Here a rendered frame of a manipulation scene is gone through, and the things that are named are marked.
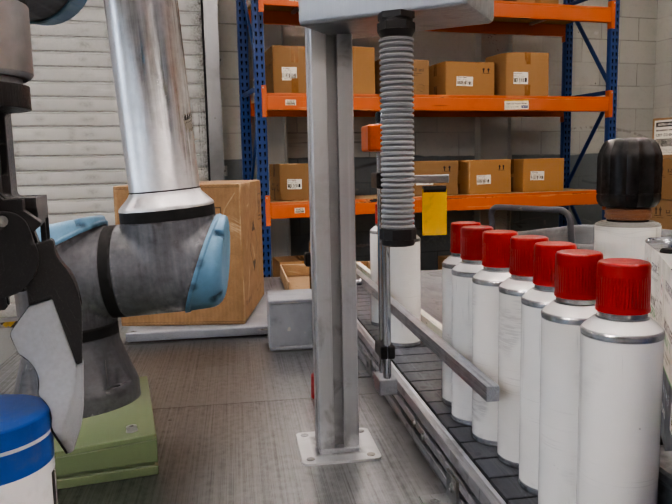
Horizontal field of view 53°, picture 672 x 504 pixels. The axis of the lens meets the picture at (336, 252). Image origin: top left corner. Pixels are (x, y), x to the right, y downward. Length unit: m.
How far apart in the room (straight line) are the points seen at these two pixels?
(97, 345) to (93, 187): 4.22
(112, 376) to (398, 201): 0.44
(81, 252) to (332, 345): 0.32
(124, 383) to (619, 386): 0.60
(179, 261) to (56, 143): 4.29
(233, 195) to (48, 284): 0.91
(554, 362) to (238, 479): 0.37
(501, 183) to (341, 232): 4.49
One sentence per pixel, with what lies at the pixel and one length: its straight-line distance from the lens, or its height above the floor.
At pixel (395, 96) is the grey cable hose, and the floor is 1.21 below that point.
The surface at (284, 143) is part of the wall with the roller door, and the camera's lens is 5.29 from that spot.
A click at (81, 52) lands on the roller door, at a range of 5.13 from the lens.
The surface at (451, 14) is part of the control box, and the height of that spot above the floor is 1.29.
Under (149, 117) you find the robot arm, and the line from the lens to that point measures 0.83.
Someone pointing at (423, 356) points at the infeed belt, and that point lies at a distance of 0.98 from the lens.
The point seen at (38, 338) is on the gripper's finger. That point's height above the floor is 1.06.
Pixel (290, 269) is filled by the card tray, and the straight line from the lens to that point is 1.95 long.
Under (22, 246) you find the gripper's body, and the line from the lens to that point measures 0.40.
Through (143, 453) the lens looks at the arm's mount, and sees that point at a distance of 0.77.
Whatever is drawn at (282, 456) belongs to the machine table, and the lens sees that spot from 0.79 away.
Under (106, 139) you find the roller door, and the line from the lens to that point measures 5.07.
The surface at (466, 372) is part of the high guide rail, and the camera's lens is 0.65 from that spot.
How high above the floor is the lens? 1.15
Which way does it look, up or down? 7 degrees down
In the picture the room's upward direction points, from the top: 1 degrees counter-clockwise
